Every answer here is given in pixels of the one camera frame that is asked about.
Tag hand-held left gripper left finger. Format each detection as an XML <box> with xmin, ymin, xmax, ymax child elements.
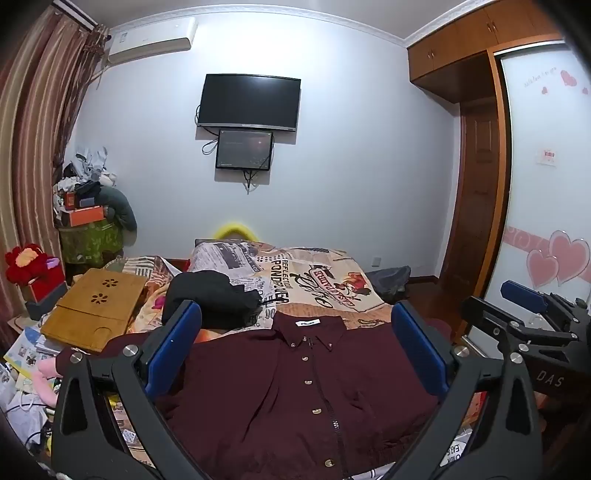
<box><xmin>50</xmin><ymin>299</ymin><xmax>218</xmax><ymax>480</ymax></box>

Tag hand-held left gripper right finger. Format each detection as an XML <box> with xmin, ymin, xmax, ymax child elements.
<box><xmin>390</xmin><ymin>300</ymin><xmax>544</xmax><ymax>480</ymax></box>

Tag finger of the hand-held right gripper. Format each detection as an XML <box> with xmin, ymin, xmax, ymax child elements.
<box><xmin>501</xmin><ymin>280</ymin><xmax>591</xmax><ymax>325</ymax></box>
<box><xmin>461</xmin><ymin>296</ymin><xmax>579</xmax><ymax>355</ymax></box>

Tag maroon button-up shirt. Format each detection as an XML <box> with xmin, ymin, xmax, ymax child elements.
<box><xmin>58</xmin><ymin>314</ymin><xmax>455</xmax><ymax>480</ymax></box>

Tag pile of clothes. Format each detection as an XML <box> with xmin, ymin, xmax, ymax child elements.
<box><xmin>52</xmin><ymin>146</ymin><xmax>122</xmax><ymax>209</ymax></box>

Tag folded black garment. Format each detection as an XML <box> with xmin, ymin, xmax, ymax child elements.
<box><xmin>161</xmin><ymin>270</ymin><xmax>262</xmax><ymax>331</ymax></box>

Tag grey bag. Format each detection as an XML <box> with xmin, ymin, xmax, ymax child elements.
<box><xmin>368</xmin><ymin>266</ymin><xmax>412</xmax><ymax>304</ymax></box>

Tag wooden lap desk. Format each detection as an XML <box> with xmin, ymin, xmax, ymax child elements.
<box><xmin>41</xmin><ymin>268</ymin><xmax>147</xmax><ymax>355</ymax></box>

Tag white heart-print sliding door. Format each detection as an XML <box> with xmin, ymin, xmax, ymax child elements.
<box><xmin>480</xmin><ymin>39</ymin><xmax>591</xmax><ymax>324</ymax></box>

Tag wooden room door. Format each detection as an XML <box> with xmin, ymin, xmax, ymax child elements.
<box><xmin>442</xmin><ymin>99</ymin><xmax>505</xmax><ymax>297</ymax></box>

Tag printed bed blanket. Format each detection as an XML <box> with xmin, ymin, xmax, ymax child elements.
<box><xmin>99</xmin><ymin>239</ymin><xmax>472</xmax><ymax>480</ymax></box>

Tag yellow curved object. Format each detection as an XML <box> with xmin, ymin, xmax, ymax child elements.
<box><xmin>214</xmin><ymin>222</ymin><xmax>260</xmax><ymax>242</ymax></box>

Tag pink plush toy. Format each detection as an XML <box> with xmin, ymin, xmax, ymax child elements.
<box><xmin>36</xmin><ymin>357</ymin><xmax>75</xmax><ymax>408</ymax></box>

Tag red box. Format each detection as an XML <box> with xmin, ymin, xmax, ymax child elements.
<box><xmin>25</xmin><ymin>268</ymin><xmax>68</xmax><ymax>320</ymax></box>

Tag pile of books and papers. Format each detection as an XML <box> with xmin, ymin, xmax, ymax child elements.
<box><xmin>0</xmin><ymin>318</ymin><xmax>66</xmax><ymax>446</ymax></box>

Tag orange box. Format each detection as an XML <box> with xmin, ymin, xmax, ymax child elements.
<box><xmin>59</xmin><ymin>205</ymin><xmax>110</xmax><ymax>228</ymax></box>

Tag red flower plush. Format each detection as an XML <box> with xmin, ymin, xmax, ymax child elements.
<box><xmin>5</xmin><ymin>243</ymin><xmax>61</xmax><ymax>285</ymax></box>

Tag wooden overhead cabinets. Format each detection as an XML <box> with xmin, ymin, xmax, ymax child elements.
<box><xmin>406</xmin><ymin>0</ymin><xmax>563</xmax><ymax>105</ymax></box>

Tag striped brown curtain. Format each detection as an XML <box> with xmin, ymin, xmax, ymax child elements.
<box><xmin>0</xmin><ymin>4</ymin><xmax>112</xmax><ymax>333</ymax></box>

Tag white air conditioner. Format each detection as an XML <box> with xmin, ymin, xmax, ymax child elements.
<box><xmin>103</xmin><ymin>17</ymin><xmax>199</xmax><ymax>66</ymax></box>

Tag small wall-mounted monitor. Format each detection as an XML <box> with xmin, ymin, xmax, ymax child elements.
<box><xmin>215</xmin><ymin>129</ymin><xmax>273</xmax><ymax>171</ymax></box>

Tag wall-mounted black television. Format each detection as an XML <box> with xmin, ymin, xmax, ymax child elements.
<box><xmin>197</xmin><ymin>73</ymin><xmax>302</xmax><ymax>133</ymax></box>

